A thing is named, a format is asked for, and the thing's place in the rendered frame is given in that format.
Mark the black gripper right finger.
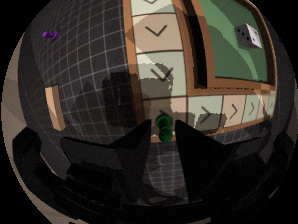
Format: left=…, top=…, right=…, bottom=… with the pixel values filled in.
left=174, top=119, right=263, bottom=204

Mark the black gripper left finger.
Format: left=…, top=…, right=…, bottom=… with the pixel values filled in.
left=60, top=119, right=152, bottom=205

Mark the green pawn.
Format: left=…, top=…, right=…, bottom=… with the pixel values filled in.
left=157, top=115, right=173, bottom=143

